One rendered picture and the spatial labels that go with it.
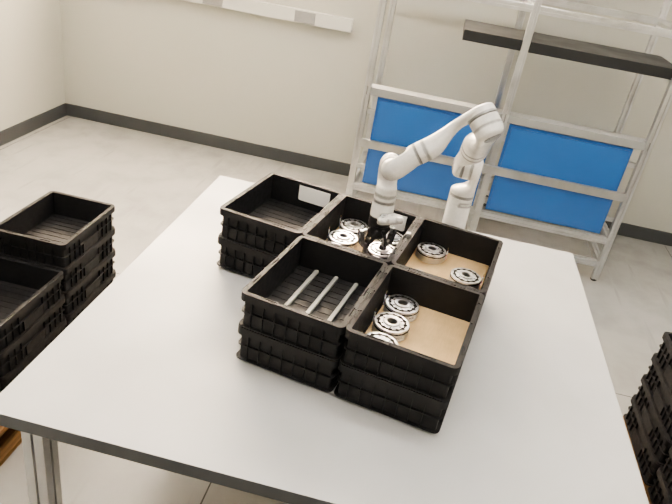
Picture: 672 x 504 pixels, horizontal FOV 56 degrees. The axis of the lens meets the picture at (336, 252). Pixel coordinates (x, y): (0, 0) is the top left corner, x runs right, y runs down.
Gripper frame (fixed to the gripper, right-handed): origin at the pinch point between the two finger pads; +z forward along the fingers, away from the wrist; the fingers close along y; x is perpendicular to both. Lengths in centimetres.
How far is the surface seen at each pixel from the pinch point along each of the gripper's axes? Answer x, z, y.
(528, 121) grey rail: -118, -7, -161
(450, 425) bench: 65, 15, 6
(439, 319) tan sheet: 37.2, 2.2, -4.2
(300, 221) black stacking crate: -28.6, 2.3, 15.5
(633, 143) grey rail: -84, -6, -210
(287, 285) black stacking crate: 11.2, 2.4, 34.8
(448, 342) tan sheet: 47.7, 2.2, -0.7
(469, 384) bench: 53, 15, -9
